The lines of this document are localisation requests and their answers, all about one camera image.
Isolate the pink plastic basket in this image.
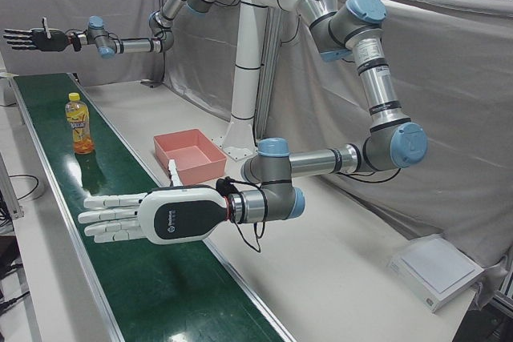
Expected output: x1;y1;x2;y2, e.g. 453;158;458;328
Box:
153;128;228;183

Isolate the grey fabric curtain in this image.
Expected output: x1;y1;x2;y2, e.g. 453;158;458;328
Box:
0;0;513;307

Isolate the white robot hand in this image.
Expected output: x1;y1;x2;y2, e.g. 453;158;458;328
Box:
78;159;232;246

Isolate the white flat cardboard box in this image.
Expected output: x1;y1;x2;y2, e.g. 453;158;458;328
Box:
386;235;485;314

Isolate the orange drink bottle yellow cap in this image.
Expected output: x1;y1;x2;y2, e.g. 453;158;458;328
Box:
64;92;95;155

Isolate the green conveyor belt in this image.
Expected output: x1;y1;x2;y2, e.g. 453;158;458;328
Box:
0;72;297;342

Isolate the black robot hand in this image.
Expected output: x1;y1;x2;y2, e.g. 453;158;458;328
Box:
2;16;75;54

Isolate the white robot torso pedestal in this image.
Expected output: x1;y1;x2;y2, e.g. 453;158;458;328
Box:
196;0;341;161

